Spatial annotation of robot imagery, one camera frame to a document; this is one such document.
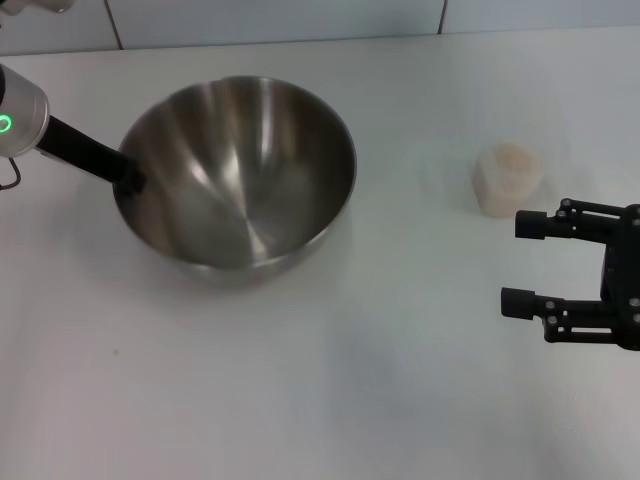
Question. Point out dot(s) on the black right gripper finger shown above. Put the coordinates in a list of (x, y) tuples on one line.
[(550, 310), (560, 222)]

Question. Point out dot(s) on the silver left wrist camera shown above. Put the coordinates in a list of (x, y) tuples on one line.
[(45, 4)]

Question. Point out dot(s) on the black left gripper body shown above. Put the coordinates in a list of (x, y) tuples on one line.
[(80, 147)]

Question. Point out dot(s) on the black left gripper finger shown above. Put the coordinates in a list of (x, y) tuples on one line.
[(134, 181)]

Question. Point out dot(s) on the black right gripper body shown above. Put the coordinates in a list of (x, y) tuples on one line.
[(627, 280)]

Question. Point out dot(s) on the stainless steel bowl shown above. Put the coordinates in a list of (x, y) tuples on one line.
[(240, 190)]

